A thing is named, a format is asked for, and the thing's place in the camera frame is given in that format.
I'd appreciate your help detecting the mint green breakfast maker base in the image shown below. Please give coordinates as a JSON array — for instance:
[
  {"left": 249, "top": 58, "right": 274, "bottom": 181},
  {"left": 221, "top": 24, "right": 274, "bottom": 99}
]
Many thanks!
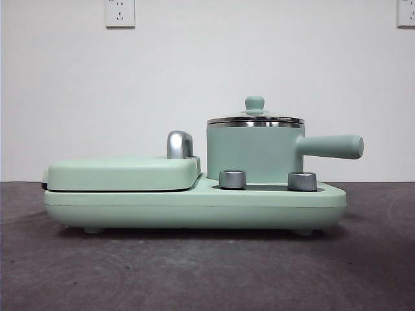
[{"left": 43, "top": 171, "right": 347, "bottom": 235}]

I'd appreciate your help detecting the silver control knob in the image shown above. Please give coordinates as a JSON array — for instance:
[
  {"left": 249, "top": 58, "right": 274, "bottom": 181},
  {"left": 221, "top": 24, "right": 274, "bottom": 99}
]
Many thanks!
[
  {"left": 219, "top": 169, "right": 246, "bottom": 189},
  {"left": 287, "top": 170, "right": 317, "bottom": 191}
]

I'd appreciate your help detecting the glass lid with green knob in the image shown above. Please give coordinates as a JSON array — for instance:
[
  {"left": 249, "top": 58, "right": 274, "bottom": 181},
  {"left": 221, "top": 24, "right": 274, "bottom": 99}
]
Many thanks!
[{"left": 207, "top": 95, "right": 305, "bottom": 128}]

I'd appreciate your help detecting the white wall socket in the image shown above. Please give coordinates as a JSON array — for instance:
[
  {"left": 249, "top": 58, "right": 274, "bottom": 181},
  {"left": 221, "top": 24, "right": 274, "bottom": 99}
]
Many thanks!
[
  {"left": 397, "top": 0, "right": 415, "bottom": 29},
  {"left": 104, "top": 0, "right": 136, "bottom": 29}
]

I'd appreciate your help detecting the chrome cover handle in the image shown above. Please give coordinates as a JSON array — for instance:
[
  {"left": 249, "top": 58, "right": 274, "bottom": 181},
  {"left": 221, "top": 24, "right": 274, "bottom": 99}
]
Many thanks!
[{"left": 166, "top": 130, "right": 195, "bottom": 159}]

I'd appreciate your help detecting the mint green steamer pot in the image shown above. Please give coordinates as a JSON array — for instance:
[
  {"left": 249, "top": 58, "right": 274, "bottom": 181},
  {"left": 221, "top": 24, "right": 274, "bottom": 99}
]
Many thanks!
[{"left": 206, "top": 122, "right": 364, "bottom": 183}]

